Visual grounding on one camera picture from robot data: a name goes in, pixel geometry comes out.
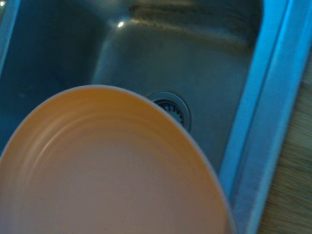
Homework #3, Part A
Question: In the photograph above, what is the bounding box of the orange round plate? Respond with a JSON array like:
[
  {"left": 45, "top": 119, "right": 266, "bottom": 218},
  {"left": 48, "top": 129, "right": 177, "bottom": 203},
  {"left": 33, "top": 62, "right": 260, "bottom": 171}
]
[{"left": 0, "top": 84, "right": 237, "bottom": 234}]

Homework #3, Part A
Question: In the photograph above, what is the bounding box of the stainless steel double sink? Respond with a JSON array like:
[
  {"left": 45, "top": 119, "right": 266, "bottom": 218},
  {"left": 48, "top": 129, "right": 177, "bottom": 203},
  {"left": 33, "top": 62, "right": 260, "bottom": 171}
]
[{"left": 0, "top": 0, "right": 311, "bottom": 234}]

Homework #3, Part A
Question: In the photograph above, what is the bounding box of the metal sink drain strainer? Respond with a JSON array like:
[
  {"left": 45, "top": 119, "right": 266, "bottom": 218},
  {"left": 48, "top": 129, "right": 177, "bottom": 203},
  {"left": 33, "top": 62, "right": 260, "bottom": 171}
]
[{"left": 146, "top": 90, "right": 193, "bottom": 134}]

